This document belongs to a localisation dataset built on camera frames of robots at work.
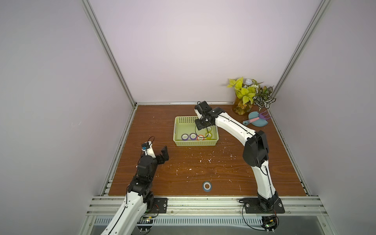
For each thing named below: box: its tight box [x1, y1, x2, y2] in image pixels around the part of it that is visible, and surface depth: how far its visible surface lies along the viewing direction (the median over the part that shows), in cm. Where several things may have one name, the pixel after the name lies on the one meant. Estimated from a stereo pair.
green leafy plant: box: [226, 76, 277, 112], surface depth 96 cm
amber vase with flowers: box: [233, 97, 254, 117], surface depth 112 cm
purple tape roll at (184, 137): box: [181, 133, 189, 141], surface depth 102 cm
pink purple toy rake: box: [248, 110, 272, 123], surface depth 112 cm
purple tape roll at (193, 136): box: [189, 132, 198, 141], surface depth 102 cm
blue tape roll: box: [202, 180, 212, 192], surface depth 81 cm
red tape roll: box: [196, 134, 206, 141], surface depth 100 cm
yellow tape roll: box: [205, 132, 213, 140], surface depth 102 cm
